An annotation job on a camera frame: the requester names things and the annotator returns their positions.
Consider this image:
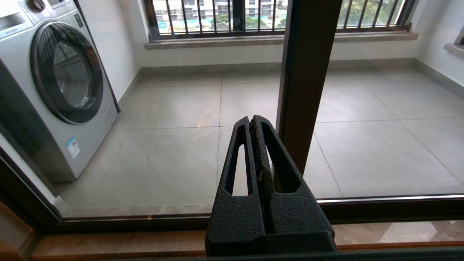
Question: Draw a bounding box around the silver front-load washing machine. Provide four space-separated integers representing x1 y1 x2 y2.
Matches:
0 0 120 182

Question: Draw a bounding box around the dark window frame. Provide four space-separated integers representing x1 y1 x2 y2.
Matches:
142 0 246 37

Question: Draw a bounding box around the long dark balcony railing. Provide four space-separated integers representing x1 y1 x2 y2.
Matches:
143 0 417 40

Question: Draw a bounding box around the dark brown sliding glass door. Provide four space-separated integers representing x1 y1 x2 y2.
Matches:
275 0 464 223

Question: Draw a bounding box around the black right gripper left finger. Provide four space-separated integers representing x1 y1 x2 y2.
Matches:
206 116 267 256

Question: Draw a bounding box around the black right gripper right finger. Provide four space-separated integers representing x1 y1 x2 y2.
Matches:
252 115 336 235

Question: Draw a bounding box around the grey stone window sill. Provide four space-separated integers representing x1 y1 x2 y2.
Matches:
145 32 419 50
444 43 464 59

